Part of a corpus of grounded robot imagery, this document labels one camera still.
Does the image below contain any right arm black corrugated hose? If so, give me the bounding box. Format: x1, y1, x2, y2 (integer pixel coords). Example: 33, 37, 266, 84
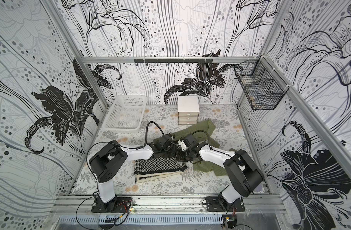
191, 130, 212, 147

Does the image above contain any black white patterned knit scarf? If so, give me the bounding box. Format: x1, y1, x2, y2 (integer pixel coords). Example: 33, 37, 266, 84
134, 147, 188, 183

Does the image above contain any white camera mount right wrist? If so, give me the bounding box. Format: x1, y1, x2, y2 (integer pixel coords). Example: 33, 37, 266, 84
178, 140, 187, 151

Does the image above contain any green knit scarf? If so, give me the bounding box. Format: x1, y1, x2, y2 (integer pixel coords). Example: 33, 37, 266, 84
153, 119, 236, 176

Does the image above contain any white plastic perforated basket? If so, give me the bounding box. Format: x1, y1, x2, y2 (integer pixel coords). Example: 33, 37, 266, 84
102, 95, 148, 133

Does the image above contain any white slotted cable duct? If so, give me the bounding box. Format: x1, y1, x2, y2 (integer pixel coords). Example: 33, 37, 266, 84
58, 214, 223, 225

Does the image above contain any white small drawer box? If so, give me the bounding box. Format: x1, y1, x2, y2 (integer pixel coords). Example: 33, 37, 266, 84
178, 96, 200, 125

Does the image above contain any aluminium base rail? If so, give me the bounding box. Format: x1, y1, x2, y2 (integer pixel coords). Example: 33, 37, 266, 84
51, 194, 287, 214

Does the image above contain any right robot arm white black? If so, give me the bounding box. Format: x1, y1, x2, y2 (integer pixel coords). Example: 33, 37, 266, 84
178, 134, 264, 212

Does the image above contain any small black electronics box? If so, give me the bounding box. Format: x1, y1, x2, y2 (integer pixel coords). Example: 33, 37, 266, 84
221, 215, 237, 230

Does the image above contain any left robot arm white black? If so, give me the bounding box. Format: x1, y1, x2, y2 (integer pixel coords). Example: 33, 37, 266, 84
89, 134, 173, 213

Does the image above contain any black wire wall basket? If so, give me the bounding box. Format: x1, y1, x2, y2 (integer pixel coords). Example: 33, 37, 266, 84
234, 57, 285, 111

